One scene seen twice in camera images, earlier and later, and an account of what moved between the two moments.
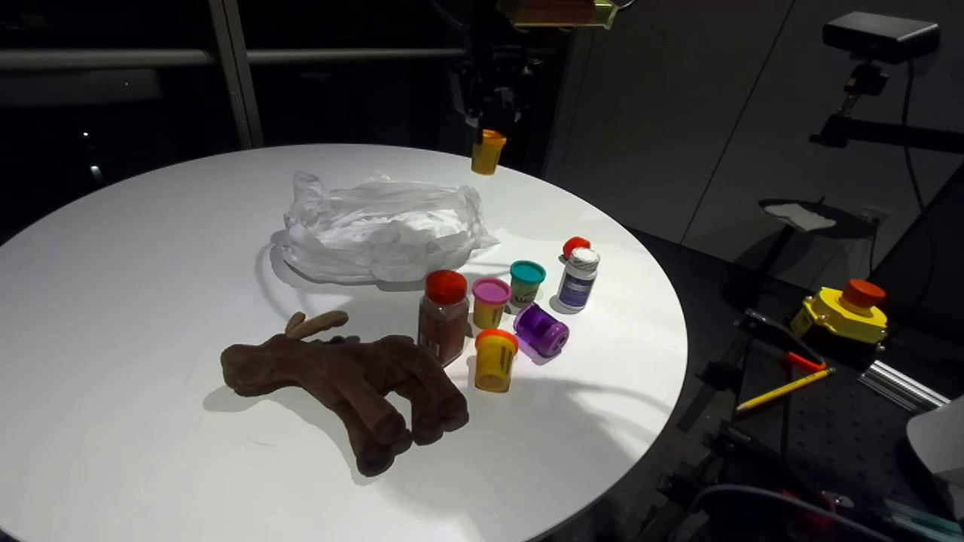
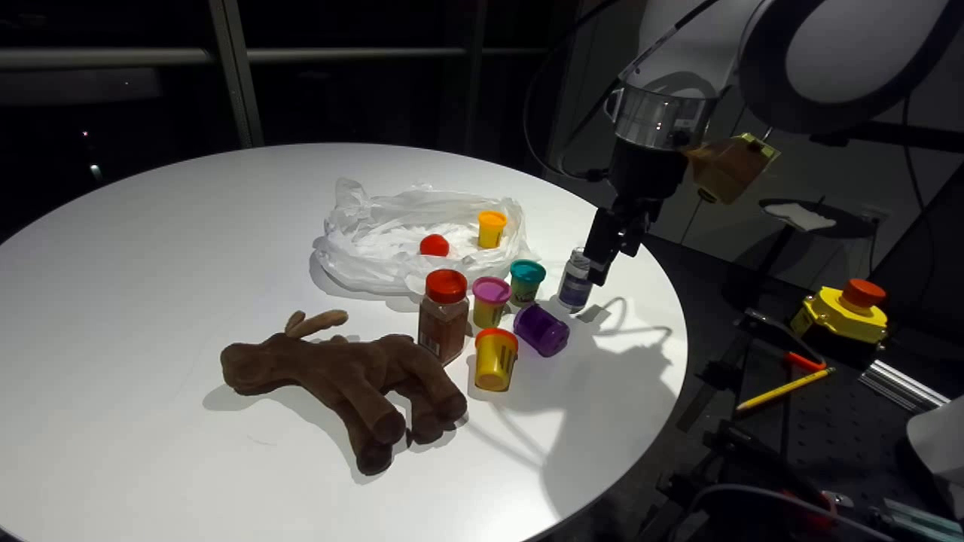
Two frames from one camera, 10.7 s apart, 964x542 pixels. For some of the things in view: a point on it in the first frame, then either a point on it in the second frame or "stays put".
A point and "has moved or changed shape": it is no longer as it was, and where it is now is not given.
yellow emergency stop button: x=854 y=307 stays put
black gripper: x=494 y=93 -> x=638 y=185
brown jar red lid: x=444 y=313 stays put
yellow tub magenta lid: x=488 y=298 stays put
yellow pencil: x=782 y=391 stays put
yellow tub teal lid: x=526 y=281 stays put
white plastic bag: x=381 y=233 has moved or changed shape
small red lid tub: x=570 y=245 -> x=435 y=245
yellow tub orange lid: x=494 y=360 stays put
